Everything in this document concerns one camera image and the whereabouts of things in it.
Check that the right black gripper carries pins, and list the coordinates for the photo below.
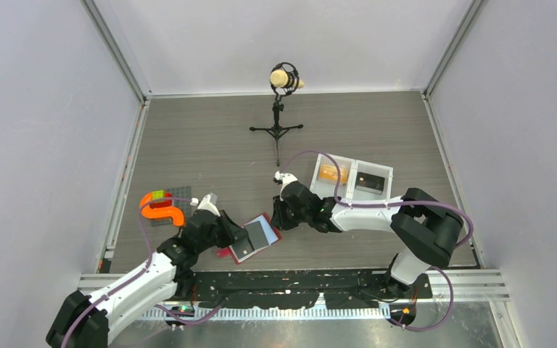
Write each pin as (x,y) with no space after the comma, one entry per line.
(278,218)

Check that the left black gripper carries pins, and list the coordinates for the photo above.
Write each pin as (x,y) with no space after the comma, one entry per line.
(232,232)

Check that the black credit card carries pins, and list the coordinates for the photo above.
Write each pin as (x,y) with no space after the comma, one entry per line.
(256,235)
(241,250)
(370,183)

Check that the red card holder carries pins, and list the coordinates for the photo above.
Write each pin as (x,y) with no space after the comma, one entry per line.
(271,232)

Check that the orange credit card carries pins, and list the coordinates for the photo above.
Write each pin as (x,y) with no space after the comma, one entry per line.
(329,173)

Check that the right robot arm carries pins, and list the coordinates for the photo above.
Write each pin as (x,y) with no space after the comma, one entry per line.
(429,229)

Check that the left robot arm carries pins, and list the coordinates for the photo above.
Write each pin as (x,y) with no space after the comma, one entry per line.
(96,319)

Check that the grey studded baseplate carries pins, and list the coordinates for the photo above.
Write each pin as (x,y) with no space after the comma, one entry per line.
(183,192)

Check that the orange curved plastic piece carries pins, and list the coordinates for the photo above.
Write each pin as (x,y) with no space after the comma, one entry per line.
(173,213)

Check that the red toy block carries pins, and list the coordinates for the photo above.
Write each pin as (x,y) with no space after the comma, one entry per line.
(166,202)

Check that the green toy block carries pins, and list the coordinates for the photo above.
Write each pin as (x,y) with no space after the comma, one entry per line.
(158,194)

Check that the white two-compartment tray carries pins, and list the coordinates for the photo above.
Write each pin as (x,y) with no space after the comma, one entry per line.
(348,191)

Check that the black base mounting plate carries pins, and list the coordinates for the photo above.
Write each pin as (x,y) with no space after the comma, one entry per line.
(296,289)

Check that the beige microphone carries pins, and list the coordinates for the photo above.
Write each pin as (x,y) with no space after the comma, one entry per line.
(285,79)

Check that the black microphone tripod stand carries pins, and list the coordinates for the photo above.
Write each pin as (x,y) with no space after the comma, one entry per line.
(276,131)

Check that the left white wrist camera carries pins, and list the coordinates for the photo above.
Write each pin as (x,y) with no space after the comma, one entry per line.
(206,206)

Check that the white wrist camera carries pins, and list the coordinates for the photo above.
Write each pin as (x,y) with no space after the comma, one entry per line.
(206,206)
(284,179)

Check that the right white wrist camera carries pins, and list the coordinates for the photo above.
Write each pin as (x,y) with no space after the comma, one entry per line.
(284,179)

